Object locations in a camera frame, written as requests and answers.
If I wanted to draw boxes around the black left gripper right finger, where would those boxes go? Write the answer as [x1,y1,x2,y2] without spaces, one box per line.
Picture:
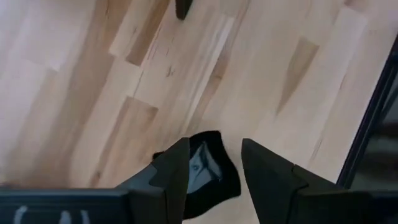
[241,138,398,224]

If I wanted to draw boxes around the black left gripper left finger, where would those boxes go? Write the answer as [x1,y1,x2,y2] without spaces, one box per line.
[0,138,191,224]

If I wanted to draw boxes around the wavy pointed black plate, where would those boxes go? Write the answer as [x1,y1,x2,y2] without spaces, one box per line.
[151,129,243,220]

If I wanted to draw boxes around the rounded wavy black plate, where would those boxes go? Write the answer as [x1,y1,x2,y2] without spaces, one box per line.
[175,0,194,21]

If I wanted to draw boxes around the black metal table frame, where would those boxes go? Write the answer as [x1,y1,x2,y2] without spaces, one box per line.
[336,33,398,191]

